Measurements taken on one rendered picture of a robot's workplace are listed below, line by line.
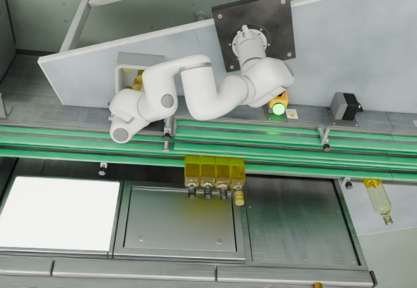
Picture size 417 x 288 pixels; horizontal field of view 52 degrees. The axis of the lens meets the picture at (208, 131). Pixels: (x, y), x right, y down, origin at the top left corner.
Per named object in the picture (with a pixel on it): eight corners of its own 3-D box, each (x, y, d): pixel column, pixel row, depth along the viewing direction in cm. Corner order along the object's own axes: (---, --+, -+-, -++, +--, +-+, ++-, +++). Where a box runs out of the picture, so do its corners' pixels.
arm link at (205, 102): (244, 63, 116) (220, 60, 104) (252, 112, 116) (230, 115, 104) (200, 74, 123) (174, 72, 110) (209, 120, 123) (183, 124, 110)
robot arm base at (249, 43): (223, 30, 150) (226, 55, 139) (256, 16, 147) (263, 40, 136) (239, 63, 160) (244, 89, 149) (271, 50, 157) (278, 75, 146)
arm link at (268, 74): (215, 84, 121) (259, 51, 114) (247, 84, 142) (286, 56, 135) (231, 113, 119) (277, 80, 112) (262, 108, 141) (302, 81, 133)
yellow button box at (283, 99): (265, 101, 176) (267, 113, 171) (269, 87, 171) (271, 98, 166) (282, 102, 177) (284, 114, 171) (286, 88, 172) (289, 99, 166)
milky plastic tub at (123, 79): (118, 99, 172) (116, 113, 166) (117, 51, 158) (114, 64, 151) (162, 102, 174) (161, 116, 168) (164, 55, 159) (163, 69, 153)
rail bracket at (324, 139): (313, 128, 170) (321, 151, 160) (319, 114, 165) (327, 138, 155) (322, 128, 170) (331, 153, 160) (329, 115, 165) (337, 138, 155)
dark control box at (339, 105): (329, 106, 179) (334, 119, 173) (335, 91, 173) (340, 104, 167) (347, 108, 180) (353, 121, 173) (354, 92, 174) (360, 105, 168)
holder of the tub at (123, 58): (120, 108, 176) (117, 120, 171) (118, 51, 158) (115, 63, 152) (161, 111, 178) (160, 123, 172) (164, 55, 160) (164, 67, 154)
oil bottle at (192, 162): (184, 150, 176) (183, 190, 160) (185, 140, 172) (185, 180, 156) (198, 151, 176) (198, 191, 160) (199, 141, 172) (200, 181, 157)
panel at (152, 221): (14, 178, 169) (-16, 254, 144) (13, 173, 167) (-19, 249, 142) (237, 190, 179) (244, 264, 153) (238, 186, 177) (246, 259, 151)
